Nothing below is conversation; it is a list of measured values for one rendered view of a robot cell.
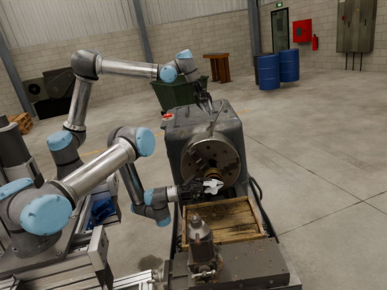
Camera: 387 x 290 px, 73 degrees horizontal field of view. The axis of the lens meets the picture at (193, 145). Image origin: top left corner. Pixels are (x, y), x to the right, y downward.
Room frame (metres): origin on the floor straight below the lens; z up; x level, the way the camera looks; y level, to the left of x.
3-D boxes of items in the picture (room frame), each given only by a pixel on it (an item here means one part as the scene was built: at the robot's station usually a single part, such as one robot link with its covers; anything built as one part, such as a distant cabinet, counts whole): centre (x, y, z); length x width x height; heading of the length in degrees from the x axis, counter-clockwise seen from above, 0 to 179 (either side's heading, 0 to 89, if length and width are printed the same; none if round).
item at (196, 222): (0.70, 0.04, 1.17); 0.04 x 0.04 x 0.03
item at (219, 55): (10.25, -1.42, 0.50); 1.61 x 0.44 x 1.00; 15
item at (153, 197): (1.04, 0.21, 1.07); 0.11 x 0.08 x 0.09; 87
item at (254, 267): (0.69, -0.02, 0.95); 0.43 x 0.17 x 0.05; 87
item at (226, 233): (1.01, -0.06, 0.89); 0.36 x 0.30 x 0.04; 87
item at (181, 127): (1.66, -0.07, 1.06); 0.59 x 0.48 x 0.39; 177
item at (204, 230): (0.70, 0.04, 1.13); 0.08 x 0.08 x 0.03
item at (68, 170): (1.24, 0.64, 1.21); 0.15 x 0.15 x 0.10
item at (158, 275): (0.71, 0.22, 0.95); 0.07 x 0.04 x 0.04; 87
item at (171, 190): (1.03, 0.13, 1.08); 0.08 x 0.05 x 0.08; 177
